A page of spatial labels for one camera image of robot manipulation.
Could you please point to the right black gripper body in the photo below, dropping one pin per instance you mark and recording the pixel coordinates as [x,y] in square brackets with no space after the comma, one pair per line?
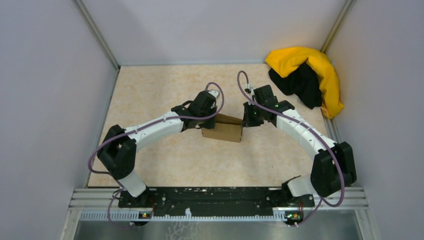
[253,117]

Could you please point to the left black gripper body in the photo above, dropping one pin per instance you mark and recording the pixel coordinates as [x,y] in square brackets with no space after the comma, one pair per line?
[207,123]

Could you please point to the brown cardboard box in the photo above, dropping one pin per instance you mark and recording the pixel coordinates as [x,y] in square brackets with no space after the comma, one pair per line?
[226,128]

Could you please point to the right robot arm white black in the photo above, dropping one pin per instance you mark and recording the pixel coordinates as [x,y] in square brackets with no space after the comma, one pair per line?
[333,167]

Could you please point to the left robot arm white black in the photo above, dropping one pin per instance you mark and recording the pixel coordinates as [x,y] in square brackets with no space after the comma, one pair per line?
[119,148]

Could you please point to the black cloth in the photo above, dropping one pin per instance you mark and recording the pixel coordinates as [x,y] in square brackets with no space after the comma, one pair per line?
[303,82]

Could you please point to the yellow cloth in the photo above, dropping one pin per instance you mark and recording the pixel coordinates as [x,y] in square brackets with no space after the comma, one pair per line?
[286,60]

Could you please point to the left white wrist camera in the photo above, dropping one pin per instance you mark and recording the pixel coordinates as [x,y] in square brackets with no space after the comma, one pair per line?
[215,93]

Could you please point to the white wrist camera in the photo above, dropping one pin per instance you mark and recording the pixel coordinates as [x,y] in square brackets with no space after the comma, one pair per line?
[250,91]
[215,93]

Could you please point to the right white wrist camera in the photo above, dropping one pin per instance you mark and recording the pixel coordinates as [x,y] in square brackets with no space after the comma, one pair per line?
[250,91]

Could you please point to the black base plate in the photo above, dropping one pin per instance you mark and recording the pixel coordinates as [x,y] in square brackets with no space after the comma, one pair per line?
[216,201]

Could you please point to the right corner aluminium post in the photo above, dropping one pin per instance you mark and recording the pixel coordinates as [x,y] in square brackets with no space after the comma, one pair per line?
[348,5]

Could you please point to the aluminium front rail frame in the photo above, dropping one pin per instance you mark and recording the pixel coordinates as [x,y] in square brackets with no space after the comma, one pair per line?
[93,214]

